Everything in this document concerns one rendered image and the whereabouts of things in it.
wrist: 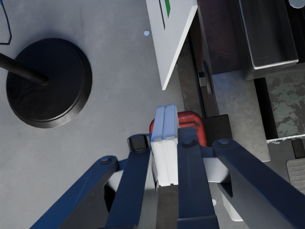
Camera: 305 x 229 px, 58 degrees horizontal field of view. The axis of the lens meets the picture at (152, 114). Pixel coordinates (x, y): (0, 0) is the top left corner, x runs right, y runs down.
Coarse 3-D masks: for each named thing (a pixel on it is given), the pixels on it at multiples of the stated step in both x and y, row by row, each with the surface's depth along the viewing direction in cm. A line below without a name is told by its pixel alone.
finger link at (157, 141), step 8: (160, 112) 20; (160, 120) 18; (160, 128) 17; (152, 136) 16; (160, 136) 16; (152, 144) 15; (160, 144) 15; (152, 152) 16; (160, 152) 15; (160, 160) 16; (160, 168) 16; (168, 168) 16; (160, 176) 16; (168, 176) 16; (160, 184) 16; (168, 184) 16
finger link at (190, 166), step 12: (180, 144) 15; (192, 144) 14; (180, 156) 13; (192, 156) 13; (180, 168) 12; (192, 168) 12; (204, 168) 12; (180, 180) 11; (192, 180) 11; (204, 180) 11; (180, 192) 11; (192, 192) 10; (204, 192) 10; (180, 204) 10; (192, 204) 10; (204, 204) 10; (180, 216) 9; (192, 216) 9; (204, 216) 8; (216, 216) 8; (180, 228) 8; (192, 228) 8; (204, 228) 8; (216, 228) 8
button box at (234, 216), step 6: (192, 48) 83; (192, 54) 82; (198, 84) 79; (198, 90) 79; (204, 108) 77; (204, 114) 76; (222, 198) 52; (228, 204) 42; (228, 210) 44; (234, 210) 40; (234, 216) 40
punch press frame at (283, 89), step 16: (256, 80) 45; (272, 80) 40; (288, 80) 40; (304, 80) 39; (272, 96) 40; (288, 96) 40; (304, 96) 39; (272, 112) 40; (288, 112) 39; (304, 112) 39; (272, 128) 41; (288, 128) 39; (304, 128) 39
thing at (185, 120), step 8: (184, 112) 30; (192, 112) 30; (152, 120) 31; (184, 120) 30; (192, 120) 30; (200, 120) 30; (152, 128) 30; (200, 128) 30; (200, 136) 29; (200, 144) 29
